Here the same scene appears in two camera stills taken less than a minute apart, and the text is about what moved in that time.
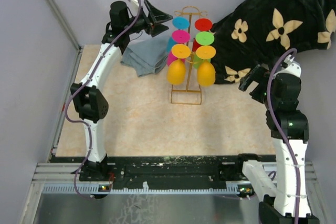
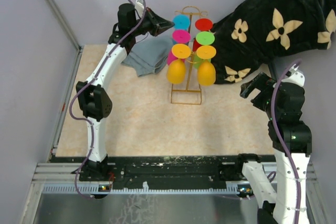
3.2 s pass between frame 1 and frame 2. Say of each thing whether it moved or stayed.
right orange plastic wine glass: stayed
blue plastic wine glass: moved
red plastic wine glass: stayed
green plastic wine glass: stayed
